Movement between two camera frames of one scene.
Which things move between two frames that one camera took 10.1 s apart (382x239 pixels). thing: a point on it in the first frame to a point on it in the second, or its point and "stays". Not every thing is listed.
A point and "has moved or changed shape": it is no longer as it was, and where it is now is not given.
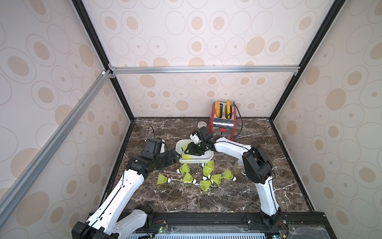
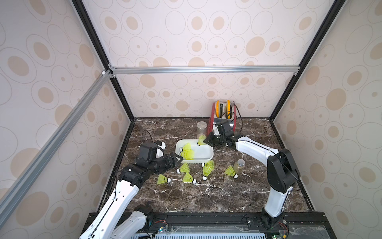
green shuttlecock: (217, 179) has moved or changed shape
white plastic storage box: (180, 145) stays
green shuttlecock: (186, 157) stays
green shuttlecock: (184, 148) stays
